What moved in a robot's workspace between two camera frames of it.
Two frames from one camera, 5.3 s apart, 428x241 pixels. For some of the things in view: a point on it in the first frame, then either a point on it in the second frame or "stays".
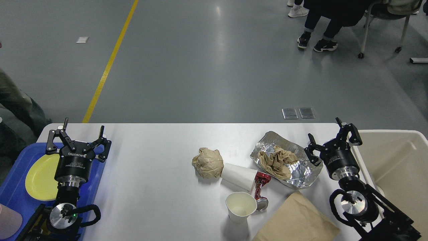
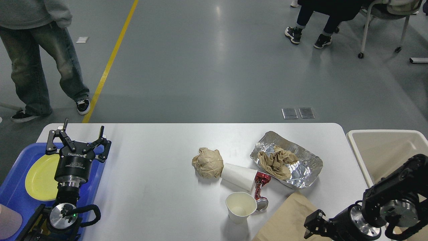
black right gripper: x=340 y=162 -> x=342 y=227
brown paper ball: x=209 y=163 stays
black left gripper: x=74 y=166 stays
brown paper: x=273 y=163 stays
